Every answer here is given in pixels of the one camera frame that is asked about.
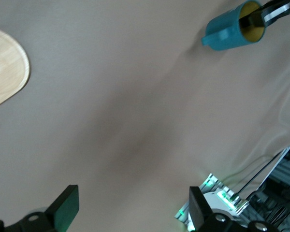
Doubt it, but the wooden cup rack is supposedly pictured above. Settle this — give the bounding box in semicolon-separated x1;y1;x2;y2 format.
0;26;31;111

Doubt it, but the left arm aluminium base plate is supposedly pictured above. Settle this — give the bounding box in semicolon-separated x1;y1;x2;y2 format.
174;172;250;232

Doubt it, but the aluminium extrusion frame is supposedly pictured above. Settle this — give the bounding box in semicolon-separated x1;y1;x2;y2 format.
246;139;290;232

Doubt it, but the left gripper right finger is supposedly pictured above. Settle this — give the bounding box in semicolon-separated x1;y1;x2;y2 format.
188;186;279;232

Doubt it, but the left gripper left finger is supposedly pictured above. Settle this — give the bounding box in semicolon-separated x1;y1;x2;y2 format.
0;185;80;232

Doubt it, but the teal cup yellow inside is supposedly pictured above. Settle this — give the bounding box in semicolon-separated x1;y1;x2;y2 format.
201;0;268;52

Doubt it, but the black base cable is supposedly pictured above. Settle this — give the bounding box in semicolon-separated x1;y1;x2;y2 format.
233;149;289;197

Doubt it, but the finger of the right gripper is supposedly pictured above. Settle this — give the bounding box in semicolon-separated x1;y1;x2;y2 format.
239;1;290;29
258;0;290;12

